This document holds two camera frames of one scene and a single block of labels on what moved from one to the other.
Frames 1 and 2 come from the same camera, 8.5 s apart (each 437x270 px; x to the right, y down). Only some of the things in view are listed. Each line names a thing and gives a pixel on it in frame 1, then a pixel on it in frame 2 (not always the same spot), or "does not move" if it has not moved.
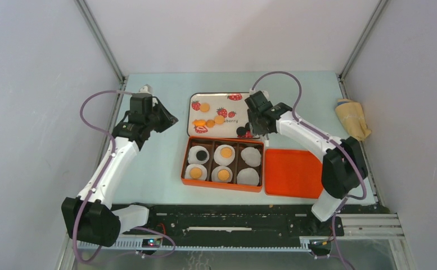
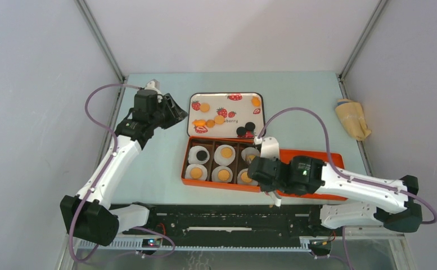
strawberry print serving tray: (218, 115) does not move
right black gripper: (255, 130) to (271, 160)
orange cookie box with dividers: (228, 163) does not move
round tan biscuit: (226, 152) does not move
